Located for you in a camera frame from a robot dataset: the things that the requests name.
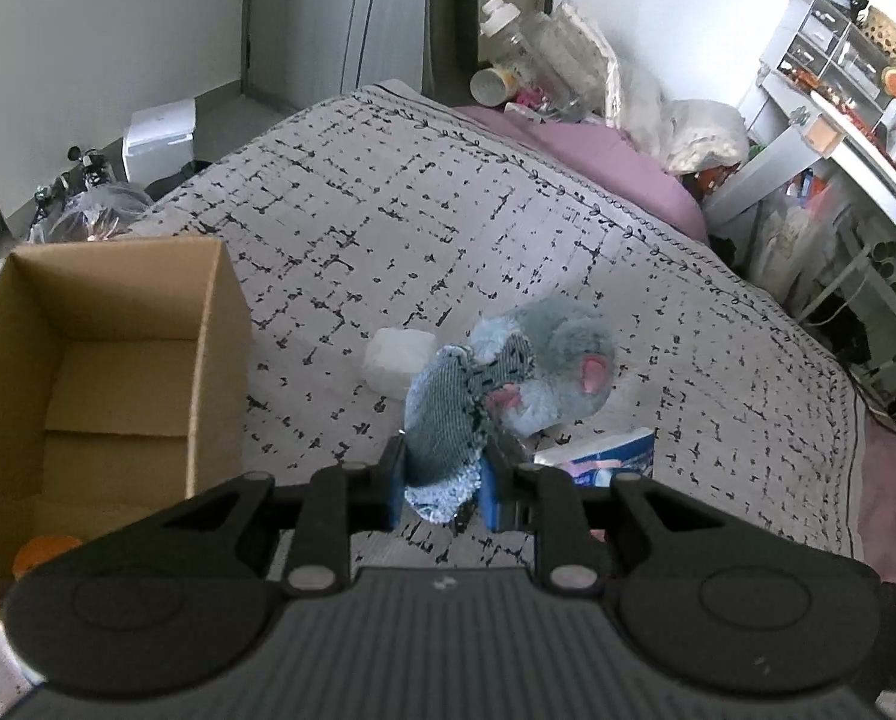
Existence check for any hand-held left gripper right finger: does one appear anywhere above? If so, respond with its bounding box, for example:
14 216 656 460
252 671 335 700
479 441 741 592

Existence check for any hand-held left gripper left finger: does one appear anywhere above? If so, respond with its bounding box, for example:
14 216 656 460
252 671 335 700
152 435 408 590

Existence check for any grey plush toy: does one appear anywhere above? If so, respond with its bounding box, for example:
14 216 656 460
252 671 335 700
403 297 618 524

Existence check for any cardboard box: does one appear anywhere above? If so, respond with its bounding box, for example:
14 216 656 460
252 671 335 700
0 235 254 583

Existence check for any blue tissue packet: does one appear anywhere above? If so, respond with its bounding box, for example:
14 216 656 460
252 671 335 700
533 427 657 488

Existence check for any pink bed sheet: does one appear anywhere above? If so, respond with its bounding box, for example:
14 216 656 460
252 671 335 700
454 105 711 244

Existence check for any orange round object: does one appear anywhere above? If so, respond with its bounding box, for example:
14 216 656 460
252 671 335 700
13 535 84 580

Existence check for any clear plastic bag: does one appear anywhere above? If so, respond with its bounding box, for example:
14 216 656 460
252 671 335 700
31 181 156 244

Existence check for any round tin can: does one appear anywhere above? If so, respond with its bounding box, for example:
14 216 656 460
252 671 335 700
469 66 518 107

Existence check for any white appliance box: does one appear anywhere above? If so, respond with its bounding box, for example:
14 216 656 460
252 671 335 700
122 99 198 185

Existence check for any white plastic bag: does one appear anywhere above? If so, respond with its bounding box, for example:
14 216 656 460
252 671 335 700
658 99 752 176

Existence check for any clear plastic jar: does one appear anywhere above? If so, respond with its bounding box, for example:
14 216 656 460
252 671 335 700
481 0 569 109

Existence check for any white desk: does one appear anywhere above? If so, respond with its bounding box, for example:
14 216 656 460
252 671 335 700
703 72 896 331

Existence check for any white drawer organizer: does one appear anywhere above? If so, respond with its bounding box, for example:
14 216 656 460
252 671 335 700
761 0 896 110

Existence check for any woven basket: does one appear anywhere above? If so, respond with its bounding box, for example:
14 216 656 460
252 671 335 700
860 6 896 70

